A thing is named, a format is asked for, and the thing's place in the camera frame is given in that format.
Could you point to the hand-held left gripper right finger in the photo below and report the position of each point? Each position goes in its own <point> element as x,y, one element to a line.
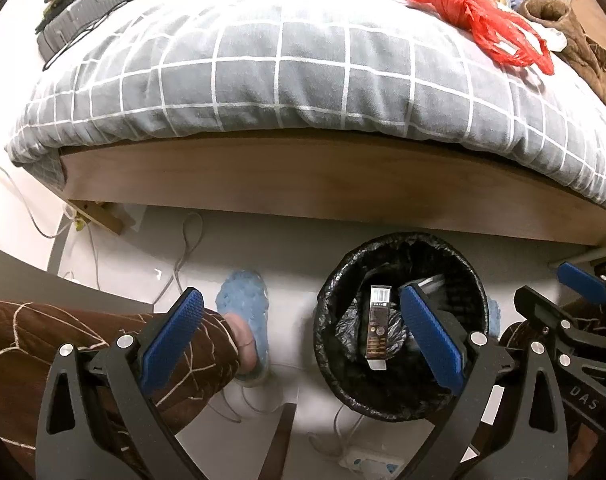
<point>430,340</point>

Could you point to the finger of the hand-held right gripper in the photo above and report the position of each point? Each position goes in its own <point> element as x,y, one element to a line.
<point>538,307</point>
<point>580,277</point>

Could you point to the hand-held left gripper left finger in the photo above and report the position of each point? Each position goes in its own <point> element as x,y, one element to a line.
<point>173,340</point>

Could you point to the round bin with black bag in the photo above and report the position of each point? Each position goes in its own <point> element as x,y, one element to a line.
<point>333,360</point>

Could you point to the person's right leg brown pyjamas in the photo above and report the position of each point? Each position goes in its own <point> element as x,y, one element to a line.
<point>515,337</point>

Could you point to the person's leg brown pyjamas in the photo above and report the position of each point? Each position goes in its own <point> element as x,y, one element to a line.
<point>33,330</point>
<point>515,337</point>

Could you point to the blue foam slipper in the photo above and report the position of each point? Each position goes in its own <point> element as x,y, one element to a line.
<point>243,295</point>
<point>494,315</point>

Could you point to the white power strip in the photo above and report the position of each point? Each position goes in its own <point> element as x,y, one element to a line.
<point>368,460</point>

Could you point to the person's left leg brown pyjamas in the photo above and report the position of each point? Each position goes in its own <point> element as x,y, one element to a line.
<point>33,330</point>

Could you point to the dark wooden furniture leg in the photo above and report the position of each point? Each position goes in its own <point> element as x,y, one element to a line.
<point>278,440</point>

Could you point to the brown fleece garment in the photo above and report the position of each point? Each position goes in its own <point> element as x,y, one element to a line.
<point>578,35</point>

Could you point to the grey checked bed sheet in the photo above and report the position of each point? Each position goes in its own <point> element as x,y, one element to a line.
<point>283,85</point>

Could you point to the red plastic bag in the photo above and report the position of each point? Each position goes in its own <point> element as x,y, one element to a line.
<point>453,2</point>

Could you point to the grey hard suitcase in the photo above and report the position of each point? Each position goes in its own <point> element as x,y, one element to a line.
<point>83,10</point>

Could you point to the wooden bed frame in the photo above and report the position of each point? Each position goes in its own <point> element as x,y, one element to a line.
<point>333,180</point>

